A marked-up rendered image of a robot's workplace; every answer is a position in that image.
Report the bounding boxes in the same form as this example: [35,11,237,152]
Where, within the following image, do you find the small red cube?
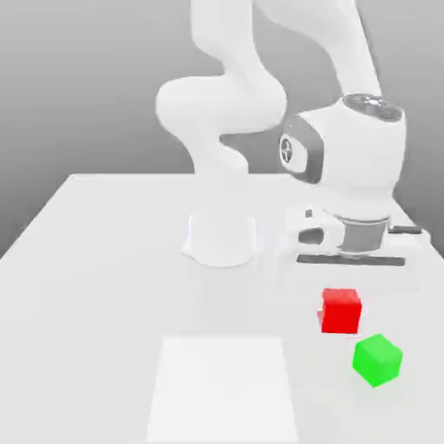
[321,287,363,335]

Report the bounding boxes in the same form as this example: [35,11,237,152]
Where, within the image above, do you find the small green cube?
[351,333,404,389]

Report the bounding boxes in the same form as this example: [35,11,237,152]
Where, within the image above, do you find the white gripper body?
[280,232,432,292]

